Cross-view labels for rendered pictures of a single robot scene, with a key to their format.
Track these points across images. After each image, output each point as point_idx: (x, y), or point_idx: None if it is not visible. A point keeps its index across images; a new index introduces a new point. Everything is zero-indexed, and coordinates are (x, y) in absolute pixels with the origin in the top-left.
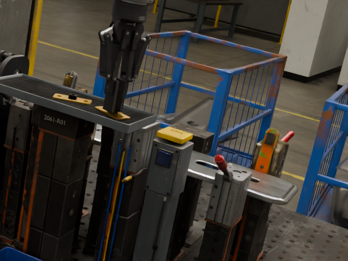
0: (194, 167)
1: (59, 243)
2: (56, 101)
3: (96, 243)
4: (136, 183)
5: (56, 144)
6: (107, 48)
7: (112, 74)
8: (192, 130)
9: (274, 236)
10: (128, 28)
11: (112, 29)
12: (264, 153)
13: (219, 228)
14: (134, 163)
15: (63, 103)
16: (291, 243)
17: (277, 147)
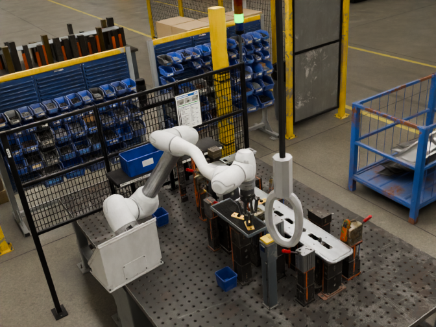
0: (303, 238)
1: (242, 268)
2: (231, 218)
3: None
4: None
5: (234, 233)
6: (239, 205)
7: (244, 213)
8: (319, 211)
9: (377, 261)
10: (246, 197)
11: (239, 198)
12: (343, 231)
13: (301, 272)
14: None
15: (233, 219)
16: (385, 266)
17: (350, 229)
